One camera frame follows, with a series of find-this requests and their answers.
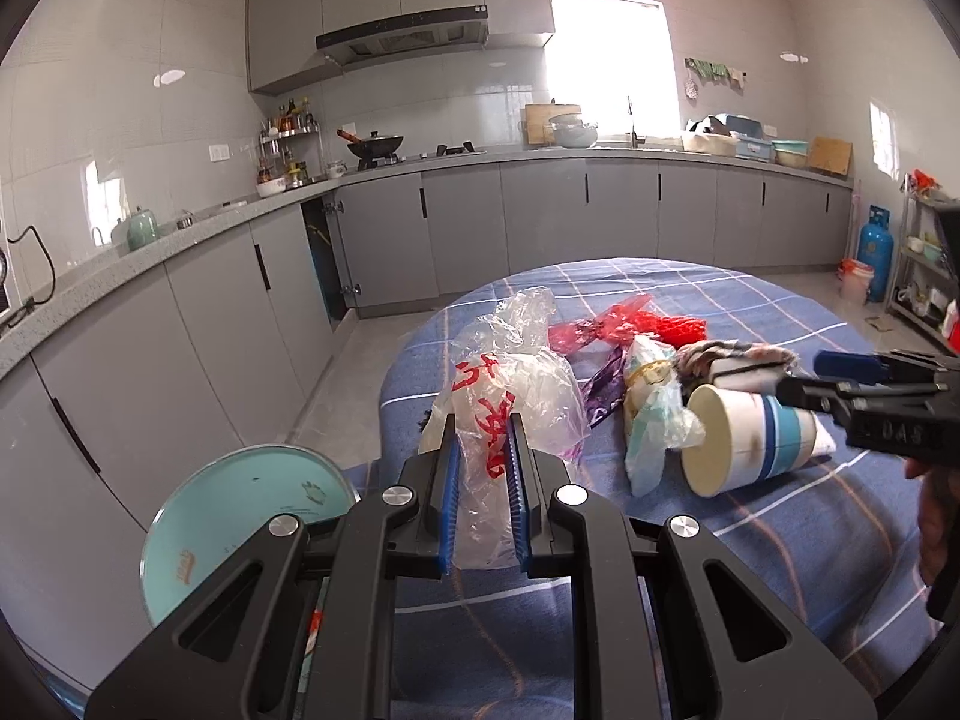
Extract dish drainer with dishes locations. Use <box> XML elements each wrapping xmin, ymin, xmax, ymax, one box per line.
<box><xmin>680</xmin><ymin>113</ymin><xmax>775</xmax><ymax>161</ymax></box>

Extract blue striped paper cup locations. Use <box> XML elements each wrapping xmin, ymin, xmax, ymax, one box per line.
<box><xmin>681</xmin><ymin>382</ymin><xmax>839</xmax><ymax>500</ymax></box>

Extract black range hood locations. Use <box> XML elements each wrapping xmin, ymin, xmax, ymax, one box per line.
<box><xmin>315</xmin><ymin>5</ymin><xmax>491</xmax><ymax>70</ymax></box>

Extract clear red-printed plastic bag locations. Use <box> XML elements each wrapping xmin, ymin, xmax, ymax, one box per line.
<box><xmin>424</xmin><ymin>286</ymin><xmax>593</xmax><ymax>571</ymax></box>

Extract purple plastic wrapper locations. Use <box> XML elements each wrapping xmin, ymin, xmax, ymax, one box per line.
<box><xmin>581</xmin><ymin>347</ymin><xmax>628</xmax><ymax>430</ymax></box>

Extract green ceramic teapot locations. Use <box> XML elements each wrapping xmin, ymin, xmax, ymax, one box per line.
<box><xmin>111</xmin><ymin>205</ymin><xmax>163</xmax><ymax>253</ymax></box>

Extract large grey bowl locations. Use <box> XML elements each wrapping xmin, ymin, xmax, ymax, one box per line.
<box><xmin>549</xmin><ymin>113</ymin><xmax>600</xmax><ymax>149</ymax></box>

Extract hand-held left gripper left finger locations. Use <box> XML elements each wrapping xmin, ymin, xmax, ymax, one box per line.
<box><xmin>85</xmin><ymin>412</ymin><xmax>462</xmax><ymax>720</ymax></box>

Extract teal enamel basin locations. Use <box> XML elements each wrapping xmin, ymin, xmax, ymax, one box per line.
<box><xmin>141</xmin><ymin>444</ymin><xmax>362</xmax><ymax>691</ymax></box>

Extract wooden cutting board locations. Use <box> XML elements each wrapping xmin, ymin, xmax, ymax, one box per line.
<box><xmin>523</xmin><ymin>103</ymin><xmax>583</xmax><ymax>146</ymax></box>

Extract black power cable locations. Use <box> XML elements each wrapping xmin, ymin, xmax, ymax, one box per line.
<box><xmin>6</xmin><ymin>224</ymin><xmax>58</xmax><ymax>312</ymax></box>

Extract metal shelf rack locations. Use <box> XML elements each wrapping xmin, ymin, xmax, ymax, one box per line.
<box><xmin>883</xmin><ymin>171</ymin><xmax>960</xmax><ymax>355</ymax></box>

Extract bright window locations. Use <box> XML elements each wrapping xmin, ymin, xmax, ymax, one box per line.
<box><xmin>546</xmin><ymin>0</ymin><xmax>677</xmax><ymax>142</ymax></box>

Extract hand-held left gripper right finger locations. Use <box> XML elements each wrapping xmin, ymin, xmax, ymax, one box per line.
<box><xmin>506</xmin><ymin>416</ymin><xmax>878</xmax><ymax>720</ymax></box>

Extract hanging cloths on hooks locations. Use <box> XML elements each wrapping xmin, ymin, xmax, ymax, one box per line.
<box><xmin>683</xmin><ymin>55</ymin><xmax>752</xmax><ymax>99</ymax></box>

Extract white green plastic bag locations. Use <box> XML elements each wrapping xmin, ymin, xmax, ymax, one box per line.
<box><xmin>619</xmin><ymin>334</ymin><xmax>707</xmax><ymax>497</ymax></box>

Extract white red plastic bucket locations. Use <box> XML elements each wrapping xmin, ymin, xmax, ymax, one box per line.
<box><xmin>837</xmin><ymin>258</ymin><xmax>875</xmax><ymax>305</ymax></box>

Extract person's right hand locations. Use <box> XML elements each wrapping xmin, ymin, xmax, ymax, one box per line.
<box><xmin>904</xmin><ymin>457</ymin><xmax>960</xmax><ymax>587</ymax></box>

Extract metal spice rack with bottles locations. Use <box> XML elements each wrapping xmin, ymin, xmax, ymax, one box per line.
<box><xmin>257</xmin><ymin>96</ymin><xmax>321</xmax><ymax>192</ymax></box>

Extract grey lower kitchen cabinets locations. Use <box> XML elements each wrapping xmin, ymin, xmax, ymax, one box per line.
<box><xmin>0</xmin><ymin>156</ymin><xmax>857</xmax><ymax>695</ymax></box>

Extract red plastic wrapper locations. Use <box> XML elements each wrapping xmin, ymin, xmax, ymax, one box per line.
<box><xmin>549</xmin><ymin>296</ymin><xmax>661</xmax><ymax>353</ymax></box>

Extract brown wooden board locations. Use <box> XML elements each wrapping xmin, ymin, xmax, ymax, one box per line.
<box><xmin>806</xmin><ymin>136</ymin><xmax>854</xmax><ymax>178</ymax></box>

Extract blue plaid tablecloth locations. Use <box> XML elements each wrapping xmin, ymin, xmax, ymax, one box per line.
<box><xmin>345</xmin><ymin>259</ymin><xmax>947</xmax><ymax>720</ymax></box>

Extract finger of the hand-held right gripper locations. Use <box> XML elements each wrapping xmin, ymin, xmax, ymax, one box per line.
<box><xmin>814</xmin><ymin>349</ymin><xmax>960</xmax><ymax>389</ymax></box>
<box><xmin>776</xmin><ymin>375</ymin><xmax>938</xmax><ymax>421</ymax></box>

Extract gas stove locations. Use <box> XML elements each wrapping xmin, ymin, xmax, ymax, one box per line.
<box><xmin>356</xmin><ymin>139</ymin><xmax>485</xmax><ymax>170</ymax></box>

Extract red mesh net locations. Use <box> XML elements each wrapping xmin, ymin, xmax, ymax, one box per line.
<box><xmin>646</xmin><ymin>311</ymin><xmax>710</xmax><ymax>347</ymax></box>

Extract blue gas cylinder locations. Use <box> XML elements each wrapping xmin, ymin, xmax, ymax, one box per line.
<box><xmin>856</xmin><ymin>203</ymin><xmax>896</xmax><ymax>304</ymax></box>

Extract black wok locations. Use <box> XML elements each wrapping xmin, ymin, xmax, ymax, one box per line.
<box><xmin>336</xmin><ymin>128</ymin><xmax>406</xmax><ymax>161</ymax></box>

